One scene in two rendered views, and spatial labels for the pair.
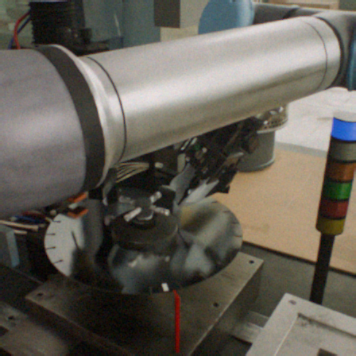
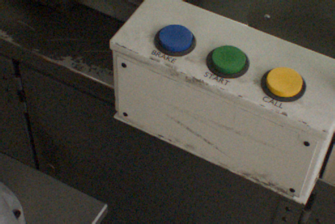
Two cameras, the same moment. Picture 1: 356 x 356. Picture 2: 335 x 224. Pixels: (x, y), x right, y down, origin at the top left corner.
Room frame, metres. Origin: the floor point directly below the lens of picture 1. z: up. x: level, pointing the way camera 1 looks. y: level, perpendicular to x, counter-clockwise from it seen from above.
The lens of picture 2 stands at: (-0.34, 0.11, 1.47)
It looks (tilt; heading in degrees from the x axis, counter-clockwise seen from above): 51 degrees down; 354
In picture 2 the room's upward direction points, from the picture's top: 3 degrees clockwise
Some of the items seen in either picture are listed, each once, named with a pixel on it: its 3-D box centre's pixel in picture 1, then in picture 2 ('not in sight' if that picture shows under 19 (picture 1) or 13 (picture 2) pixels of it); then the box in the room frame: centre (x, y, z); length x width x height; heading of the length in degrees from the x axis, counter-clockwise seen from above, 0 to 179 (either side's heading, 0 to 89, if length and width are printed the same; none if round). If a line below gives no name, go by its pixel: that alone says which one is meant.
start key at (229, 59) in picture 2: not in sight; (228, 62); (0.21, -0.02, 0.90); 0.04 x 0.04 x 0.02
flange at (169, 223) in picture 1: (144, 222); not in sight; (0.65, 0.05, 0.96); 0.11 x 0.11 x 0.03
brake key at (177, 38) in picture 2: not in sight; (175, 41); (0.24, 0.04, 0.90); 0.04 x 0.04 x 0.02
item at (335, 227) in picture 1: (330, 220); not in sight; (0.62, -0.25, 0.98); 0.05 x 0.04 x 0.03; 147
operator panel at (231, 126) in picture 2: not in sight; (226, 95); (0.22, -0.02, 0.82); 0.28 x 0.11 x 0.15; 57
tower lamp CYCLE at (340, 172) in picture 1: (340, 166); not in sight; (0.62, -0.25, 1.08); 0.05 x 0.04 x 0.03; 147
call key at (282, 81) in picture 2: not in sight; (282, 85); (0.17, -0.07, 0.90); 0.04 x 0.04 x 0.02
